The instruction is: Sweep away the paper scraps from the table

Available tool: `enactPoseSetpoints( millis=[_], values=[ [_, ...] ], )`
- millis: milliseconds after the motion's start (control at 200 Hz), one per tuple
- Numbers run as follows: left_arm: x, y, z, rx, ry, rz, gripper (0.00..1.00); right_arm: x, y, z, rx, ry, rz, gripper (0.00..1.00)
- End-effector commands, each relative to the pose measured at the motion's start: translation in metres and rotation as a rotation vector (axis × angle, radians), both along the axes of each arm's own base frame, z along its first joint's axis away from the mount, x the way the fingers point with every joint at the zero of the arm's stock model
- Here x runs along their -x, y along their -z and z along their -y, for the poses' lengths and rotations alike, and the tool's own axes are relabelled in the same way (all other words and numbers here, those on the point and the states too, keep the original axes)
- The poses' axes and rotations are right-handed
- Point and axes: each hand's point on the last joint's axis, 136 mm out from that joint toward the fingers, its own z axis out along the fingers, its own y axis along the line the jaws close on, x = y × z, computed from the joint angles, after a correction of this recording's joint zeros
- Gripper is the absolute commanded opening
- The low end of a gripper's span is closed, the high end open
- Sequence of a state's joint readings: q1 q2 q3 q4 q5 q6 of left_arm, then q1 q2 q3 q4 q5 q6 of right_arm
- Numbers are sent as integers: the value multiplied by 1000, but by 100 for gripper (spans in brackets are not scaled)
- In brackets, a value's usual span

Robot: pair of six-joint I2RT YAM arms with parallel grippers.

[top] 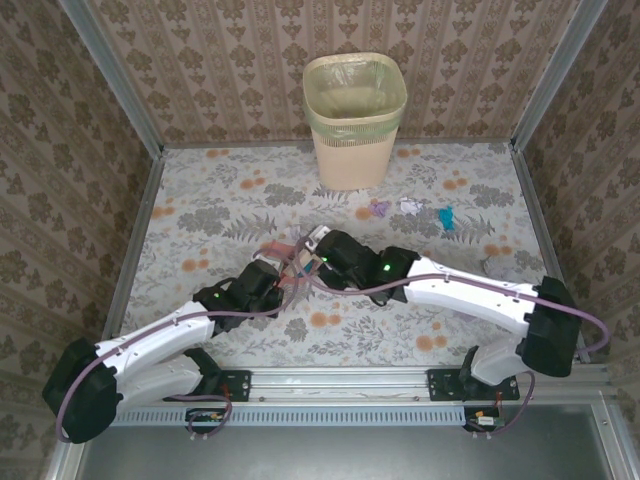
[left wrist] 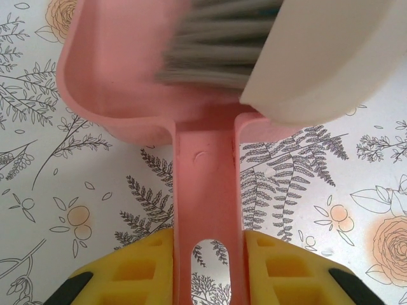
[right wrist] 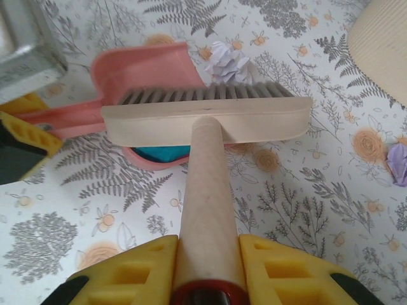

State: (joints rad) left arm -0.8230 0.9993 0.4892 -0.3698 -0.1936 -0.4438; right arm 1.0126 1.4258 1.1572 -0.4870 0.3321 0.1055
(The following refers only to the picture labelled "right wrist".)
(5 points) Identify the white paper scrap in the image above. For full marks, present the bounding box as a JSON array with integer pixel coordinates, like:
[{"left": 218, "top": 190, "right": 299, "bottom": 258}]
[{"left": 205, "top": 41, "right": 251, "bottom": 86}]

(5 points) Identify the wooden hand brush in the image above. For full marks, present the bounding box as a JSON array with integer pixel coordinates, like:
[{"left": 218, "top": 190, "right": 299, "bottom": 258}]
[{"left": 100, "top": 81, "right": 314, "bottom": 305}]

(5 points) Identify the large teal paper scrap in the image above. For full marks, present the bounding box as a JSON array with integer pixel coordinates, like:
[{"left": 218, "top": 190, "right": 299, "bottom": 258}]
[{"left": 132, "top": 145, "right": 191, "bottom": 165}]

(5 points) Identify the pink dustpan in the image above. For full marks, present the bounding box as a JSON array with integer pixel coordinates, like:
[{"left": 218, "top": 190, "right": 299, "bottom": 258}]
[{"left": 18, "top": 41, "right": 204, "bottom": 172}]

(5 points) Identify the beige waste bin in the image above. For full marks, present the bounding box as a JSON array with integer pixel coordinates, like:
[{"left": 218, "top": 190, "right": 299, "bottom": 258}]
[{"left": 347, "top": 0, "right": 407, "bottom": 107}]

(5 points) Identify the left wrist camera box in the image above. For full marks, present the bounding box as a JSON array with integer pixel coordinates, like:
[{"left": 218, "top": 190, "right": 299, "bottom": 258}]
[{"left": 0, "top": 0, "right": 69, "bottom": 105}]

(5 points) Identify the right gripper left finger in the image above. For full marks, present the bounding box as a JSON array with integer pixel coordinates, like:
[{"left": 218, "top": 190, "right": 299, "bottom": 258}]
[{"left": 55, "top": 234, "right": 179, "bottom": 305}]

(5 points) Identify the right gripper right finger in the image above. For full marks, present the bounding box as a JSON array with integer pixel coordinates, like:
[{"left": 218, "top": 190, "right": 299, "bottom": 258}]
[{"left": 238, "top": 233, "right": 381, "bottom": 305}]

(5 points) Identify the purple paper scrap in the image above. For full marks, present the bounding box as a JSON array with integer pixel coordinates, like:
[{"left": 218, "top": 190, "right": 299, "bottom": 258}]
[{"left": 385, "top": 142, "right": 407, "bottom": 187}]

